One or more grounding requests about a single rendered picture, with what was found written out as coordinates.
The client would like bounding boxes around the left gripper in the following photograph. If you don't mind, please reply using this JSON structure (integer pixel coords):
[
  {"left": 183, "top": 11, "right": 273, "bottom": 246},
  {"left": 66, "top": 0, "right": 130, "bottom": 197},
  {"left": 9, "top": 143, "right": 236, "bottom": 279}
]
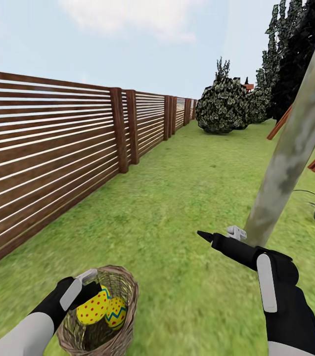
[{"left": 70, "top": 281, "right": 102, "bottom": 311}]

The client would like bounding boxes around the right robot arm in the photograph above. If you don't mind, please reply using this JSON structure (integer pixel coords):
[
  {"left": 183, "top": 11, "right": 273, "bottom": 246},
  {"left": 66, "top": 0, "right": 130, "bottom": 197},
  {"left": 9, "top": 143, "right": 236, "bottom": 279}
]
[{"left": 197, "top": 225, "right": 315, "bottom": 356}]

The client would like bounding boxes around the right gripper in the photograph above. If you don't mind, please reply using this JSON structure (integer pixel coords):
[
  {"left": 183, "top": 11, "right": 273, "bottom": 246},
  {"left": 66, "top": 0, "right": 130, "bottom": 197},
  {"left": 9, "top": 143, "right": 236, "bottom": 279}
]
[{"left": 197, "top": 231, "right": 245, "bottom": 263}]

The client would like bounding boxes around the wicker basket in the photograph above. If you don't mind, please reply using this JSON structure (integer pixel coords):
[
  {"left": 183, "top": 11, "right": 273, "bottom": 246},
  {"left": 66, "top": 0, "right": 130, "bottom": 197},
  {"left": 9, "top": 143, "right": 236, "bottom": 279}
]
[{"left": 56, "top": 265, "right": 140, "bottom": 356}]

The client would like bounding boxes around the easter egg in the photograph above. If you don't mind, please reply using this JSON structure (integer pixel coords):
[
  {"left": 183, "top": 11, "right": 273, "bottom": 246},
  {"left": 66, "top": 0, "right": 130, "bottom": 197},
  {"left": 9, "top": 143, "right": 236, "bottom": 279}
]
[
  {"left": 76, "top": 283, "right": 113, "bottom": 327},
  {"left": 104, "top": 295, "right": 127, "bottom": 332}
]

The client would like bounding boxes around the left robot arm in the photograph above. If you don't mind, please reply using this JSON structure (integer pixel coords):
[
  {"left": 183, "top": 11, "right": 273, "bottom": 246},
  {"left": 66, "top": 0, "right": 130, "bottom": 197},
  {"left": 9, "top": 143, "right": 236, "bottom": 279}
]
[{"left": 0, "top": 269, "right": 102, "bottom": 356}]

